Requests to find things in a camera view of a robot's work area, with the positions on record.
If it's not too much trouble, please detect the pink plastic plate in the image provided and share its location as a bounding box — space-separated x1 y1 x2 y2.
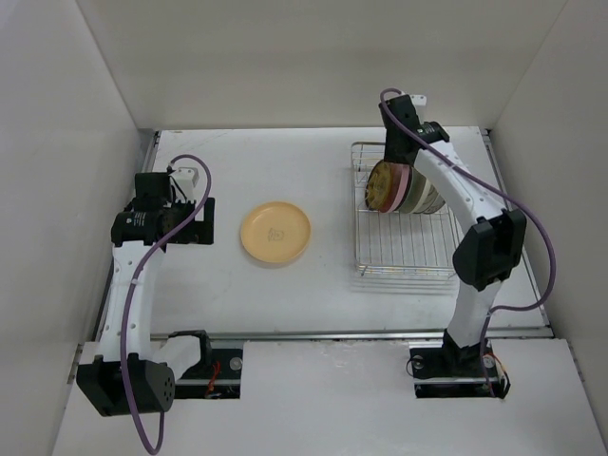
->
384 163 411 213

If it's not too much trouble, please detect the brown yellow small plate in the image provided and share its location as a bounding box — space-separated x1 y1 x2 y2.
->
365 161 396 212

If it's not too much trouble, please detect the cream plastic plate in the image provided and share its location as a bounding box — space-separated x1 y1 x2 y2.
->
398 168 431 214

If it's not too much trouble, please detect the white plate dark lettered rim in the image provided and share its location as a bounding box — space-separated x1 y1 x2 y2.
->
427 194 446 214

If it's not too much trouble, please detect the yellow plastic plate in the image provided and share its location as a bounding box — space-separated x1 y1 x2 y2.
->
240 201 313 265

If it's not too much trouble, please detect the white plate black rim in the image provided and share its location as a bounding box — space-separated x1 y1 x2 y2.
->
418 180 445 214

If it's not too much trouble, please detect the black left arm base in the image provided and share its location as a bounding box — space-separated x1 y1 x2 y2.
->
176 347 243 400

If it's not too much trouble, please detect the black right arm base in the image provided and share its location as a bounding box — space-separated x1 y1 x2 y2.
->
407 343 511 399

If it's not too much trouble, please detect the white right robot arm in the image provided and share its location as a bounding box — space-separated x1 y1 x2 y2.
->
379 88 527 376

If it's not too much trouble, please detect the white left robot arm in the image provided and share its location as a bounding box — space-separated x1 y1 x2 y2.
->
76 167 215 417

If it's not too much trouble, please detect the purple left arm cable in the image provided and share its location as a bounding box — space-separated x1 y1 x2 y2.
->
120 154 212 452

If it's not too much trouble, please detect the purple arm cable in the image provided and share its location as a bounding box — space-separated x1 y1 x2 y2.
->
120 154 212 452
378 86 557 398

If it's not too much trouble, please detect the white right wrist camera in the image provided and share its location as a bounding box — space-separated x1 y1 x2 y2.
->
410 95 428 109

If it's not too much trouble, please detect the wire dish rack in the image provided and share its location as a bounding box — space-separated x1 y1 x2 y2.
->
351 142 461 280

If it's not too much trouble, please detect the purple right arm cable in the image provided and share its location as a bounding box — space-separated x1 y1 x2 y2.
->
378 86 557 398

